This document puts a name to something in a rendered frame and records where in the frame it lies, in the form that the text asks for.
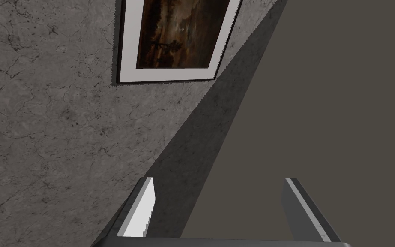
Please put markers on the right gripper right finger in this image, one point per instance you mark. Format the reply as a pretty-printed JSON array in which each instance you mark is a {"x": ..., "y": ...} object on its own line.
[{"x": 303, "y": 216}]

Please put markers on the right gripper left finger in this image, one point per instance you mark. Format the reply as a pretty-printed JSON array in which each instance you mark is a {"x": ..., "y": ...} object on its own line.
[{"x": 139, "y": 212}]

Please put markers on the framed dark landscape painting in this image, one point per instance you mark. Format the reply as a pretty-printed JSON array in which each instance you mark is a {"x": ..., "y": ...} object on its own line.
[{"x": 177, "y": 37}]

